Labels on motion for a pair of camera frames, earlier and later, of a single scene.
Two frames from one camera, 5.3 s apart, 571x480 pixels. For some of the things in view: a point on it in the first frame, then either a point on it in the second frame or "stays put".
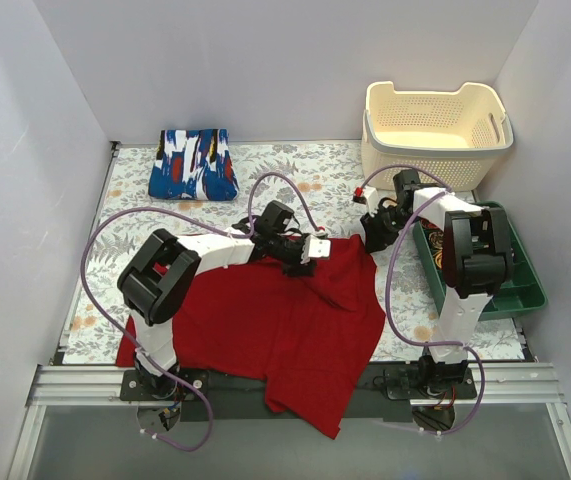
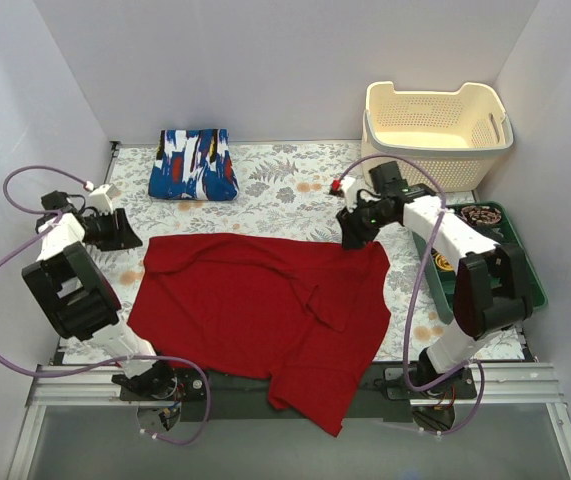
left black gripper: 298,267 to 113,230
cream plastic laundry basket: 453,139 stays put
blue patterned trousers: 194,164 stays put
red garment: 314,337 stays put
